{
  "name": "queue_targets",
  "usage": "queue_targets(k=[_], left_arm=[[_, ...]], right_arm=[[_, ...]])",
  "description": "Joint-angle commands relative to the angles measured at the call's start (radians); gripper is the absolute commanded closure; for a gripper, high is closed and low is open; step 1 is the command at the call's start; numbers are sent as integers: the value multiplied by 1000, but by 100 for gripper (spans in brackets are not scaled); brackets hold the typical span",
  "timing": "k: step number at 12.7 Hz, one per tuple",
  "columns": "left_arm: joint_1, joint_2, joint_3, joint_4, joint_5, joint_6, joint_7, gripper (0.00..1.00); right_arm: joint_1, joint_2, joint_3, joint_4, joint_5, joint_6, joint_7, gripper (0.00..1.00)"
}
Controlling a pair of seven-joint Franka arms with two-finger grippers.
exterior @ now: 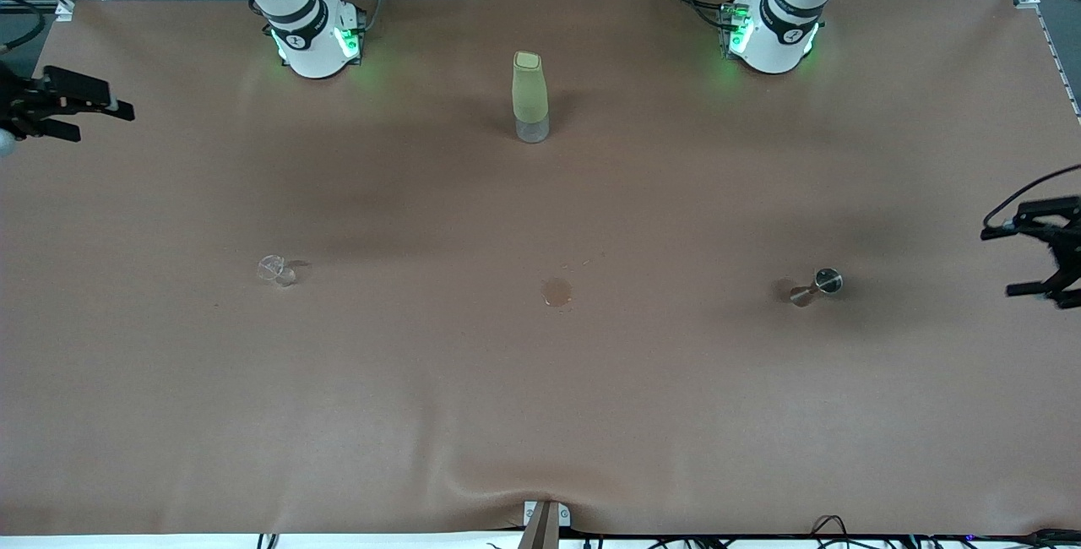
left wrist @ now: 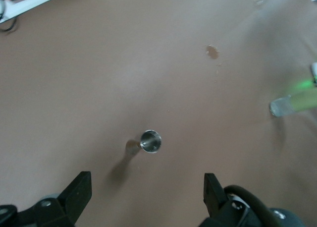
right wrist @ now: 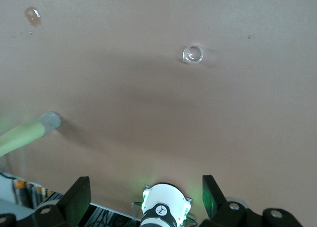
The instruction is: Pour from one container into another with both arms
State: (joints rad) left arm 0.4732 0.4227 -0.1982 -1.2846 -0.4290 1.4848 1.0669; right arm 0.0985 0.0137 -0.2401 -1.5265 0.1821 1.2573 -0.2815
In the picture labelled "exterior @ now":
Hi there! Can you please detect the steel jigger measuring cup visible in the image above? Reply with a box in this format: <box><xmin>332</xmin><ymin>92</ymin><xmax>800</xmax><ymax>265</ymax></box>
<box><xmin>790</xmin><ymin>269</ymin><xmax>844</xmax><ymax>308</ymax></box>

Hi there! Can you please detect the clear glass cup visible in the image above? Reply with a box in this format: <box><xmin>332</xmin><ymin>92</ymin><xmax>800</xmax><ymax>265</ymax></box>
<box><xmin>258</xmin><ymin>254</ymin><xmax>298</xmax><ymax>288</ymax></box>

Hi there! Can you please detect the green bottle with clear base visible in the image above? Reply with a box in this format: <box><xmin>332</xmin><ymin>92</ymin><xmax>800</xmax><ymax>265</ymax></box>
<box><xmin>512</xmin><ymin>51</ymin><xmax>551</xmax><ymax>144</ymax></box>

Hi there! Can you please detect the brown table mat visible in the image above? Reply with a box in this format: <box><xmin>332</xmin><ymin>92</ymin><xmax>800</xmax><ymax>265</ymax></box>
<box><xmin>0</xmin><ymin>0</ymin><xmax>1081</xmax><ymax>537</ymax></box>

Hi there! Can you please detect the black cable bundle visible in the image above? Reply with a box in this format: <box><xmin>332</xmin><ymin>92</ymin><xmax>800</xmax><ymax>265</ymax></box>
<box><xmin>557</xmin><ymin>515</ymin><xmax>1081</xmax><ymax>549</ymax></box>

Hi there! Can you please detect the metal table edge bracket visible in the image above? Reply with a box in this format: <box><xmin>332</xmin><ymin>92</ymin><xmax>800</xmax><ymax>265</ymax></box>
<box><xmin>524</xmin><ymin>500</ymin><xmax>572</xmax><ymax>529</ymax></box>

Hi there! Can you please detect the brown stand post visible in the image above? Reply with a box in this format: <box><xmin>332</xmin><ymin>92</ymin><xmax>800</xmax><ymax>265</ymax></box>
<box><xmin>517</xmin><ymin>502</ymin><xmax>561</xmax><ymax>549</ymax></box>

